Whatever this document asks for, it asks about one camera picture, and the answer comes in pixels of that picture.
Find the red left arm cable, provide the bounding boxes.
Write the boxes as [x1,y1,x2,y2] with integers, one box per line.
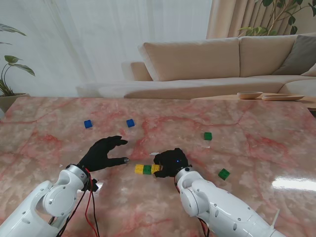
[85,169,99,237]

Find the wooden bowl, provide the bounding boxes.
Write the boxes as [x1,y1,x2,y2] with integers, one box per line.
[237,91,264,100]

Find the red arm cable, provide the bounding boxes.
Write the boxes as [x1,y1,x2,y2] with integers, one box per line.
[85,169,99,237]
[200,219,211,237]

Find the flat wooden tray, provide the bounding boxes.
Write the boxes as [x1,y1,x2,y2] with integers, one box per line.
[261,94,305,102]

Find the broad-leaf potted plant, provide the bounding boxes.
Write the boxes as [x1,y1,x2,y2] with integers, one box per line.
[0,23,36,97]

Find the beige sofa pillow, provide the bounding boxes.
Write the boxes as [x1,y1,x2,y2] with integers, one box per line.
[300,64,316,77]

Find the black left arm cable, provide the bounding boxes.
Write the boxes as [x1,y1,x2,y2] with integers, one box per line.
[58,189,97,237]

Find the tall leafy houseplant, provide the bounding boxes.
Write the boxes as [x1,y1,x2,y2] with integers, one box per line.
[237,0,304,38]

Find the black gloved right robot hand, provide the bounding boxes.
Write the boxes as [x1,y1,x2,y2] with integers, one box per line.
[153,147,193,178]

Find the white sheer curtain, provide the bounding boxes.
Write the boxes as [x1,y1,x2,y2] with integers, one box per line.
[0,0,213,97]

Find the wooden coffee table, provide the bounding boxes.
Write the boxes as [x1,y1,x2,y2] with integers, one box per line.
[191,94,316,109]

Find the beige curtain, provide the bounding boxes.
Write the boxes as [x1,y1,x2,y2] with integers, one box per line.
[206,0,279,40]

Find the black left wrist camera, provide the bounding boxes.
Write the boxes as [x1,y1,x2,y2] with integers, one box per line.
[83,179,99,193]

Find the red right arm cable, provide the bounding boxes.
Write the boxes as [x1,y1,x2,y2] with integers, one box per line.
[200,219,211,237]

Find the beige plant pot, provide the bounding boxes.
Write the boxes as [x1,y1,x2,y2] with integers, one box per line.
[0,93,30,114]

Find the grey sofa cushion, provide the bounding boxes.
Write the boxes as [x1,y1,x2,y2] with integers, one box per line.
[272,35,316,76]

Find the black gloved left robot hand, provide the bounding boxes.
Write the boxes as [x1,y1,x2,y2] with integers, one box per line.
[78,135,130,173]

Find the white cable tie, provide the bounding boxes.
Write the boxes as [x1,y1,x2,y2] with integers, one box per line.
[270,208,281,227]

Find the beige corner sofa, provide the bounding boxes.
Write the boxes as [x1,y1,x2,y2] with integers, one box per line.
[76,33,316,100]

